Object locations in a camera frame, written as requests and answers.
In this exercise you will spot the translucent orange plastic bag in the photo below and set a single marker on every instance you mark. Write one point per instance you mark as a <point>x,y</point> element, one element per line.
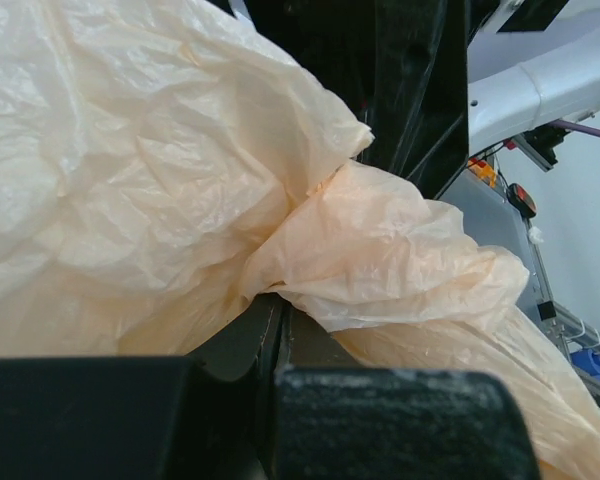
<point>161,164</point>

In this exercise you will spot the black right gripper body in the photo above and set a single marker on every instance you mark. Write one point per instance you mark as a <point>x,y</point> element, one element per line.
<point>400,66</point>

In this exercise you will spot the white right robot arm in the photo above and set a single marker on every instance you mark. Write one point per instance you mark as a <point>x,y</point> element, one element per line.
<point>530,65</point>

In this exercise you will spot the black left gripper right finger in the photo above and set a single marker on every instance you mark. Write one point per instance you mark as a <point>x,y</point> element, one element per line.
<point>336,419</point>

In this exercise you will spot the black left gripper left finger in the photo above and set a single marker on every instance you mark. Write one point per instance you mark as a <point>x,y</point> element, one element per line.
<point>201,415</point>

